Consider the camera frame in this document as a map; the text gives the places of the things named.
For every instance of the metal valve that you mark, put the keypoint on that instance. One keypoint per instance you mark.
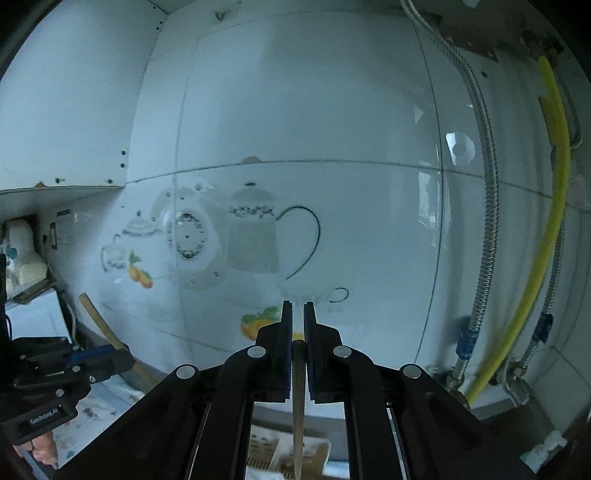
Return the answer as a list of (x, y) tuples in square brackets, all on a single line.
[(517, 383), (450, 381)]

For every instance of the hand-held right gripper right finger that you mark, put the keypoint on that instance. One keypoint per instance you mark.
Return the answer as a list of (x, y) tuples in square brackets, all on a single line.
[(308, 360)]

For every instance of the white appliance with open lid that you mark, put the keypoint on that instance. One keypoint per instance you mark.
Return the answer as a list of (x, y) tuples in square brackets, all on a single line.
[(37, 314)]

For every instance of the white printed cloth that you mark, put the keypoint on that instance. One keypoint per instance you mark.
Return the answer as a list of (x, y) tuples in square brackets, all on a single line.
[(101, 415)]

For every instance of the white wall cabinet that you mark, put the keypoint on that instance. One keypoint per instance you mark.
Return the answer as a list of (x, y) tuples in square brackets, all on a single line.
[(69, 92)]

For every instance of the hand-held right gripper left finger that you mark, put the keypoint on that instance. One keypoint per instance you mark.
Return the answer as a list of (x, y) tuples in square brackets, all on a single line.
[(288, 360)]

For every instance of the person's left hand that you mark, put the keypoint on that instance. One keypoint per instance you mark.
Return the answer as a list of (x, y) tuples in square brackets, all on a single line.
[(44, 454)]

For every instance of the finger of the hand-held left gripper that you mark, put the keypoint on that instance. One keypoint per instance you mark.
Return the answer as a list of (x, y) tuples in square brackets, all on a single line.
[(113, 367), (92, 353)]

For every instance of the white plastic utensil holder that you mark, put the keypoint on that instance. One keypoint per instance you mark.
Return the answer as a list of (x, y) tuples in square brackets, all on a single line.
[(318, 454)]

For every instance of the white plastic bag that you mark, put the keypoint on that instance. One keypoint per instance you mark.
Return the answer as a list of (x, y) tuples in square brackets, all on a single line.
[(21, 244)]

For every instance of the white wall label sheet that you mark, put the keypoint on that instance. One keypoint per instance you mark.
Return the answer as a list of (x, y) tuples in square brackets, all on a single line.
[(67, 228)]

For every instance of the long wooden chopstick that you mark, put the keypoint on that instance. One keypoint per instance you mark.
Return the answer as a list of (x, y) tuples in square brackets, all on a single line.
[(99, 321), (298, 415)]

